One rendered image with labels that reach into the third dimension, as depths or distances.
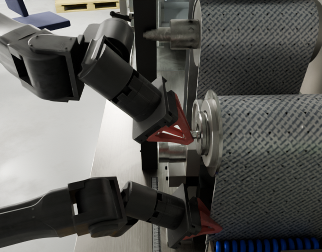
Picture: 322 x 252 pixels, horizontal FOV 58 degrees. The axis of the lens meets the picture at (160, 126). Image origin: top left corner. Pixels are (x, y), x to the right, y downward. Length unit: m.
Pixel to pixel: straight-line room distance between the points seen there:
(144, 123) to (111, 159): 0.58
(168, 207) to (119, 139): 0.58
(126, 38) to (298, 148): 0.31
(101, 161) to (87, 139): 1.58
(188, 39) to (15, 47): 0.37
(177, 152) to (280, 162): 0.18
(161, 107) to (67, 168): 1.95
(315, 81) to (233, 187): 0.44
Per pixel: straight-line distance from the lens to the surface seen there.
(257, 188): 0.53
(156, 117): 0.39
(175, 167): 0.60
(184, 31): 0.65
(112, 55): 0.39
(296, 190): 0.56
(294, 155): 0.50
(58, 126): 2.78
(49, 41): 0.40
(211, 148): 0.45
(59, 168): 2.34
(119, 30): 0.44
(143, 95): 0.40
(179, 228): 0.53
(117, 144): 1.03
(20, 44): 0.42
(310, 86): 0.88
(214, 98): 0.46
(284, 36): 0.66
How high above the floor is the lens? 1.55
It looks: 36 degrees down
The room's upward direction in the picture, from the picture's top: straight up
